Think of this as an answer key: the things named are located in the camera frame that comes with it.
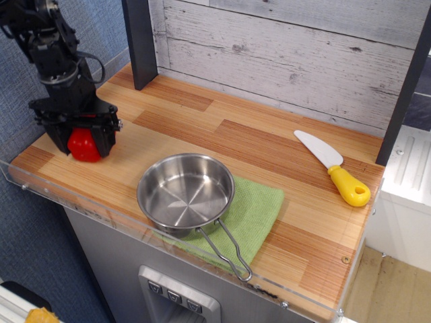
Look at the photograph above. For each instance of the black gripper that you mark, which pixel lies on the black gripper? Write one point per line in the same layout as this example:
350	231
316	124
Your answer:
72	102

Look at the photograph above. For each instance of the red capsicum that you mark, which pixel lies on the red capsicum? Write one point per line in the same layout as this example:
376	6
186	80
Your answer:
82	146

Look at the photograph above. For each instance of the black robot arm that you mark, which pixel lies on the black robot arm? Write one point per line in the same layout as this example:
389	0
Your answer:
42	33

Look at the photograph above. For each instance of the grey cabinet control panel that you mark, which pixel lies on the grey cabinet control panel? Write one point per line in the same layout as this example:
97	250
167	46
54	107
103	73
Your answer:
169	300

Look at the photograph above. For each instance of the yellow black object bottom left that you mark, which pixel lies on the yellow black object bottom left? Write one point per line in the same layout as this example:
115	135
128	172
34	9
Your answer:
41	315

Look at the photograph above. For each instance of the green cloth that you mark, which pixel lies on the green cloth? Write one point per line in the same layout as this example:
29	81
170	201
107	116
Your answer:
249	219

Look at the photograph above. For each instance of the dark grey left post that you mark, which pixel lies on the dark grey left post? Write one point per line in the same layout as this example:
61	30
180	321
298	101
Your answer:
140	39

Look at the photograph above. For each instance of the dark grey post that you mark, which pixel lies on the dark grey post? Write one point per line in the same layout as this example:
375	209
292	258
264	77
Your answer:
140	39
408	88

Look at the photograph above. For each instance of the steel pan with wire handle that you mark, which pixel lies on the steel pan with wire handle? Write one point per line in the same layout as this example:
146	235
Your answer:
191	193

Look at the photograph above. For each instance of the toy knife yellow handle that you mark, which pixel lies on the toy knife yellow handle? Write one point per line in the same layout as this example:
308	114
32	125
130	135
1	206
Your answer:
354	192

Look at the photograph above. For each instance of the dark grey right post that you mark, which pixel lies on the dark grey right post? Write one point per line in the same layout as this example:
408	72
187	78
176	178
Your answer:
408	88

